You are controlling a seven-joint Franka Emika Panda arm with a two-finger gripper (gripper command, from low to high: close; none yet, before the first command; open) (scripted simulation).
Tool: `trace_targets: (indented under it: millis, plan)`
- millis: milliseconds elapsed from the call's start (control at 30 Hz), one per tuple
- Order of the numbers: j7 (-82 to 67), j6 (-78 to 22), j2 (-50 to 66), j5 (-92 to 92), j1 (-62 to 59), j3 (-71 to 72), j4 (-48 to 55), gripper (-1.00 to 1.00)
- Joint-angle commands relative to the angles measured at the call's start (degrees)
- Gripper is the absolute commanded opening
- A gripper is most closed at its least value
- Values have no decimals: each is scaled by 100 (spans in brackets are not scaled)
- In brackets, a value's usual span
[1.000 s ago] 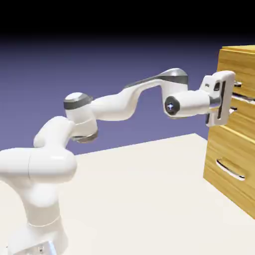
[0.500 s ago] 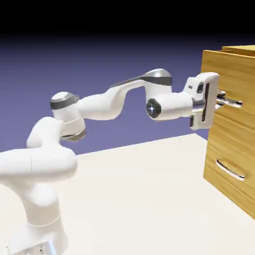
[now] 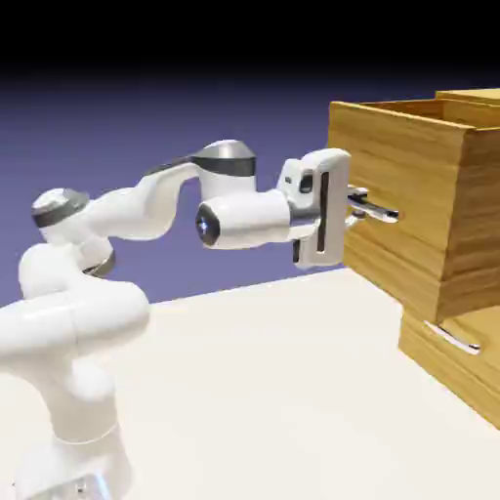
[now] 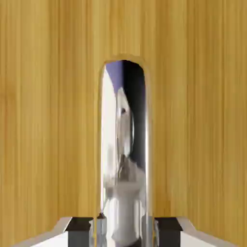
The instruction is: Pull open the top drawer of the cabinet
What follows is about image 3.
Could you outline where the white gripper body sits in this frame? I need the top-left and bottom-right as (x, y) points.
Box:
(297, 147), (352, 271)

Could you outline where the curved silver drawer handle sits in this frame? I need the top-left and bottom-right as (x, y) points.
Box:
(423, 319), (481, 356)
(348, 193), (400, 225)

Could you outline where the light wood drawer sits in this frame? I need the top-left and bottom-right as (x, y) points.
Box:
(326, 98), (500, 324)
(397, 311), (500, 432)

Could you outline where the light wood cabinet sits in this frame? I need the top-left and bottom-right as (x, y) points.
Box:
(397, 88), (500, 432)

